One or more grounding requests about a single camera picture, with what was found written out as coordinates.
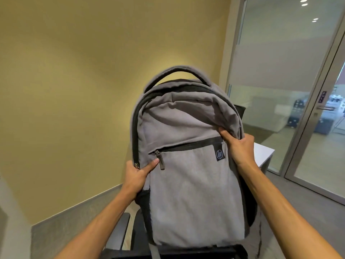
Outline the glass door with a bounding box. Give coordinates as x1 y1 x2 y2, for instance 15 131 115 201
280 21 345 205

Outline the white table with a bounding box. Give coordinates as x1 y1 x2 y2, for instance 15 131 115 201
253 142 275 174

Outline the black chair backrest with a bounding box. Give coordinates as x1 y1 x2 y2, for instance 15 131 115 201
234 104 247 121

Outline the person's right forearm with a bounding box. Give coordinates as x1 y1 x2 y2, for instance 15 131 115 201
237 158 343 259

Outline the person's right hand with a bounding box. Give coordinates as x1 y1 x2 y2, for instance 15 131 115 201
218 127 256 168

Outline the black office chair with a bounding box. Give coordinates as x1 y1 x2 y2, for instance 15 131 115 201
101 205 263 259

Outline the person's left hand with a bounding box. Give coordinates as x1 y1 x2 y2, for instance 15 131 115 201
120 158 160 197

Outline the grey backpack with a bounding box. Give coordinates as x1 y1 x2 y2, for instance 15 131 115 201
130 66 258 252

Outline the frosted glass partition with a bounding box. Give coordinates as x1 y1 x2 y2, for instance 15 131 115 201
220 0 345 174

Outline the person's left forearm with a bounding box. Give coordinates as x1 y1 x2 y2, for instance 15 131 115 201
54 186 137 259

